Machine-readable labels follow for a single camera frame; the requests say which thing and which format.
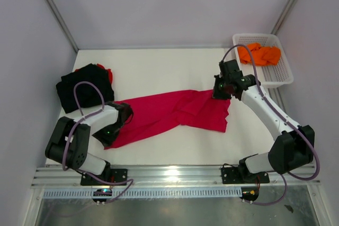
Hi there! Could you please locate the black folded t shirt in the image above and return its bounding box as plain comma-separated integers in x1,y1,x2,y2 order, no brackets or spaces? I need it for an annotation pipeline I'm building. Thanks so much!
56,72,114,113

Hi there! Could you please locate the orange t shirt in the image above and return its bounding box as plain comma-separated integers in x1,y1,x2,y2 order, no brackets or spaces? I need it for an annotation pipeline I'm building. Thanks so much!
237,43,281,66

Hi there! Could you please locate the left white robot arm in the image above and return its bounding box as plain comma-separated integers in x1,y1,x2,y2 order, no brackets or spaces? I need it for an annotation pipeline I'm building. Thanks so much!
45,102,133,185

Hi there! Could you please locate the right black controller board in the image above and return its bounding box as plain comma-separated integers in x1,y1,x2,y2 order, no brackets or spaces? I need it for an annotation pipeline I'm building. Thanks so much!
240,187,259,202

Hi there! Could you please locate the aluminium front rail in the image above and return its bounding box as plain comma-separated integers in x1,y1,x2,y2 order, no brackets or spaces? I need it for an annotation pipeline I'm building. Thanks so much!
31,164,320,189

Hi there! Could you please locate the white perforated plastic basket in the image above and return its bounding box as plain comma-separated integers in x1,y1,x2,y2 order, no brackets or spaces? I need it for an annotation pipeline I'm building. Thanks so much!
233,33,293,88

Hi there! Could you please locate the black controller board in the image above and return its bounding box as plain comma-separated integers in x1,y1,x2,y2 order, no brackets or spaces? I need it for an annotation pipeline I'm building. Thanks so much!
92,188,112,204
240,187,259,202

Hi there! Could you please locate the red folded t shirt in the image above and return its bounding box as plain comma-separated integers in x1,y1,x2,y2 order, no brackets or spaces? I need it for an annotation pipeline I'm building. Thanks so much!
74,64,113,84

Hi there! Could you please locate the aluminium side rail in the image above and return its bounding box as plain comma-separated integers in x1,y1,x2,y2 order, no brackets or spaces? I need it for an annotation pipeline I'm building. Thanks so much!
268,88,291,122

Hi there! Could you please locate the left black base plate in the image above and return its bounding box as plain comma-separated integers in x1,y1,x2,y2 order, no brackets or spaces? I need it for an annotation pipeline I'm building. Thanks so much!
80,168,128,186

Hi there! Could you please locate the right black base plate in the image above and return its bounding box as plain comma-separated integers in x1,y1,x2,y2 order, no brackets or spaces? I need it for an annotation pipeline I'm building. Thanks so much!
220,164,270,184

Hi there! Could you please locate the left black controller board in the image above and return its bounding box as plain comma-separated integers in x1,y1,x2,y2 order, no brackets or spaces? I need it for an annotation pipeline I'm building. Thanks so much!
92,188,112,204

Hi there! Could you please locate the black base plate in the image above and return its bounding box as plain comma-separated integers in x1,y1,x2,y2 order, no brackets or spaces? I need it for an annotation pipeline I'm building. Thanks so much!
220,164,270,184
80,168,128,186

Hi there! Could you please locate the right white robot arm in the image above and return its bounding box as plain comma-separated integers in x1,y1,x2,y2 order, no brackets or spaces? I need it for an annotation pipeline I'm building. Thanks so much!
213,60,320,182

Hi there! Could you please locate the magenta t shirt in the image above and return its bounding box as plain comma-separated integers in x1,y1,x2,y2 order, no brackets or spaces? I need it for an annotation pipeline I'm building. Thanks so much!
106,90,230,149

